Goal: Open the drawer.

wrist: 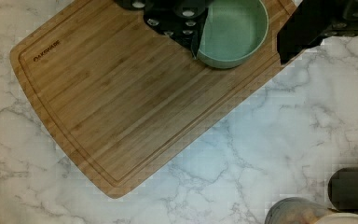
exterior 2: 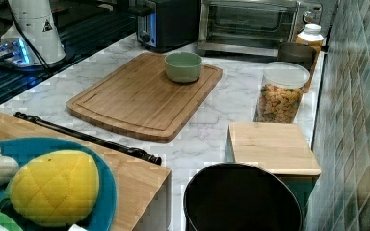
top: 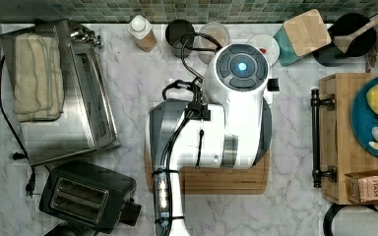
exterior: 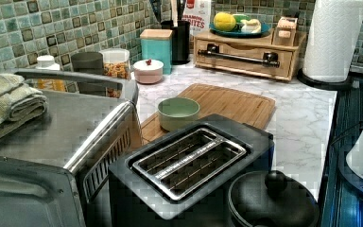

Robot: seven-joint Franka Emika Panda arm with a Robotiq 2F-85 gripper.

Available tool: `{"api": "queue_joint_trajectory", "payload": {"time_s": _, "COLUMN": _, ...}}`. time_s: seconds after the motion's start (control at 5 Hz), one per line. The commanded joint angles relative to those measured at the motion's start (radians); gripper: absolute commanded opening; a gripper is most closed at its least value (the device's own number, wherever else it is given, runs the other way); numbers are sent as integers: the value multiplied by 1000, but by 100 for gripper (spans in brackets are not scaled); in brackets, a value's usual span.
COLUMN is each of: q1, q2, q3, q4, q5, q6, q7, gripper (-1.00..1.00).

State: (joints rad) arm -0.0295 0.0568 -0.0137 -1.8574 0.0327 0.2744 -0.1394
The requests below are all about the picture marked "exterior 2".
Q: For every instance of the black drawer handle bar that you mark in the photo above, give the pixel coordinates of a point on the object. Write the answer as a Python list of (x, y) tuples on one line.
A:
[(132, 151)]

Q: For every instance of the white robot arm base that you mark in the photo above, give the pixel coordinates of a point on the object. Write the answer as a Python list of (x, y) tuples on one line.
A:
[(33, 39)]

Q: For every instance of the large wooden cutting board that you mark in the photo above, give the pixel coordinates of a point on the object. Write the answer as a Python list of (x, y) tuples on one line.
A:
[(138, 100)]

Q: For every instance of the green ceramic bowl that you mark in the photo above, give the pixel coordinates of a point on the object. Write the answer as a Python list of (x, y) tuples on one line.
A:
[(183, 67)]

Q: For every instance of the black round pot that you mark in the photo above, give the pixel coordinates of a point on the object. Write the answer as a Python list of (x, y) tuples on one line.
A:
[(238, 197)]

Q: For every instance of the black toaster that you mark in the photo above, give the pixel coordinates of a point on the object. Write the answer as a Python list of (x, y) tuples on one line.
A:
[(164, 25)]

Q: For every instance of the silver toaster oven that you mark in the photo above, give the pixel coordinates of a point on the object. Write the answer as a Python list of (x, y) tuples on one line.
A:
[(257, 27)]

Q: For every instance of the small light wooden board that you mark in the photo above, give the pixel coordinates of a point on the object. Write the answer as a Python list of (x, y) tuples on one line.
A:
[(280, 148)]

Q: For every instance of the clear snack container white lid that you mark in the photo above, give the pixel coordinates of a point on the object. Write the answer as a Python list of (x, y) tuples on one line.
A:
[(281, 92)]

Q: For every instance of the dark metal cup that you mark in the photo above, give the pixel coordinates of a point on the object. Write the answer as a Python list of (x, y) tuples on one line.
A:
[(297, 53)]

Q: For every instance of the yellow plush pineapple toy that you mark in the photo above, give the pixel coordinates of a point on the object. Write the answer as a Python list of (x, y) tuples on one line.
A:
[(56, 189)]

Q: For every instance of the orange bottle white cap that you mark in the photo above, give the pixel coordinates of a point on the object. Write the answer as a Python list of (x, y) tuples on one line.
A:
[(311, 36)]

